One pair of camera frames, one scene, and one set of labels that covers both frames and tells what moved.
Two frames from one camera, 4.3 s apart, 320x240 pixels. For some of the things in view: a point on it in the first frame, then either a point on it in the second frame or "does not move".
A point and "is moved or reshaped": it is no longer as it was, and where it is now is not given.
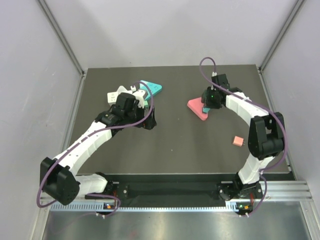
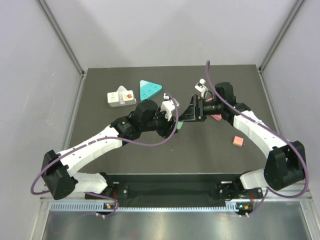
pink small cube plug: x=238 y=141 does not move
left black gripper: x=149 y=123 → x=168 y=126
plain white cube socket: x=112 y=98 does not move
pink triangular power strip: x=196 y=105 is moved or reshaped
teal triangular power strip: x=154 y=88 does not move
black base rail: x=224 y=186 does not move
